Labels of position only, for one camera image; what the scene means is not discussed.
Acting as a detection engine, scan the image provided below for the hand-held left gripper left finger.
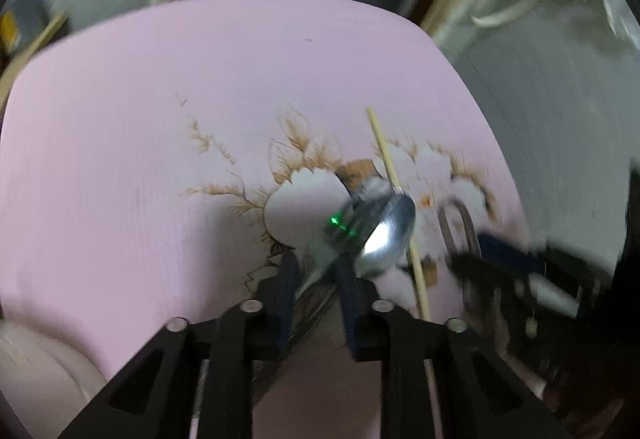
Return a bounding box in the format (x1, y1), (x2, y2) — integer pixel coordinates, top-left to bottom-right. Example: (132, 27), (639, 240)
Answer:
(57, 249), (303, 439)

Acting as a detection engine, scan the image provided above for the wooden chopstick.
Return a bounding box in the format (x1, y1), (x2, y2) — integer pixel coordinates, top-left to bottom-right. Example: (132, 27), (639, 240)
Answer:
(366, 108), (445, 439)

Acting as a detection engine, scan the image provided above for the pink floral print cloth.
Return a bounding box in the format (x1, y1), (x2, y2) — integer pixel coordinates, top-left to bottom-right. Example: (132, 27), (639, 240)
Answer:
(0, 0), (531, 439)

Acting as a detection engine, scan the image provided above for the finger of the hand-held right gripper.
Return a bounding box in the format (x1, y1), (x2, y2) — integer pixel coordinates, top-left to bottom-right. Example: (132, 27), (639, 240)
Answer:
(450, 253), (526, 305)
(477, 233), (546, 275)

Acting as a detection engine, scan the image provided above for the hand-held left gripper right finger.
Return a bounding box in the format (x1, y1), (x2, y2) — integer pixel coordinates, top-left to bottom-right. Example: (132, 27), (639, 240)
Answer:
(336, 254), (573, 439)

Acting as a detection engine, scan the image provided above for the white plastic utensil holder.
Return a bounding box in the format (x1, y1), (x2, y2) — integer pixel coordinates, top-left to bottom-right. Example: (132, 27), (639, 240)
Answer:
(0, 319), (108, 439)

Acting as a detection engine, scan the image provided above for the large metal spoon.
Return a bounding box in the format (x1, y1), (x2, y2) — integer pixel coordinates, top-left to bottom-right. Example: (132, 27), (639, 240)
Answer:
(250, 192), (417, 405)

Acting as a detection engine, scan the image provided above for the white hose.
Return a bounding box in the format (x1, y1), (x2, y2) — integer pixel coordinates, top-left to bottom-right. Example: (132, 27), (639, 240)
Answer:
(472, 0), (546, 29)

